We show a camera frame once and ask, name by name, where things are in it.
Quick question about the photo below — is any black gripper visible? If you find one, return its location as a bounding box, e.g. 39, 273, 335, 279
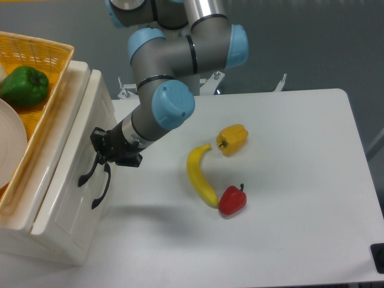
90, 122, 142, 167

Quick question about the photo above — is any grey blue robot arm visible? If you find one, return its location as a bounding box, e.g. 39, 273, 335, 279
91, 1, 249, 167

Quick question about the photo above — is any white bottom drawer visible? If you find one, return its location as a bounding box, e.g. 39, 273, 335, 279
69, 153, 113, 265

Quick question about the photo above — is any white drawer cabinet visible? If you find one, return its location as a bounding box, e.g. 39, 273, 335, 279
0, 59, 118, 266

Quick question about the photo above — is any white plate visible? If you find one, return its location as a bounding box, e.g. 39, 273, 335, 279
1, 100, 27, 188

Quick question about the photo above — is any yellow banana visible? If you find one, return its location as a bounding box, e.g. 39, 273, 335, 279
186, 143, 219, 208

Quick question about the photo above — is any green bell pepper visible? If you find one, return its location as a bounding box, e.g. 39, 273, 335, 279
1, 65, 49, 107

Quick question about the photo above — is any yellow woven basket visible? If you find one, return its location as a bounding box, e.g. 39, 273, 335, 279
1, 31, 74, 207

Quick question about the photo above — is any white onion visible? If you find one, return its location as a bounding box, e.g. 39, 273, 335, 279
0, 63, 8, 84

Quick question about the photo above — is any yellow bell pepper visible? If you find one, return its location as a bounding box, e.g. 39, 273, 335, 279
216, 124, 248, 156

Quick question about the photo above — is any red bell pepper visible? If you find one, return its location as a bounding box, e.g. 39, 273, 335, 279
218, 183, 247, 216

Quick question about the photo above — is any black table corner device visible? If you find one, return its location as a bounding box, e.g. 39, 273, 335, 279
370, 243, 384, 274

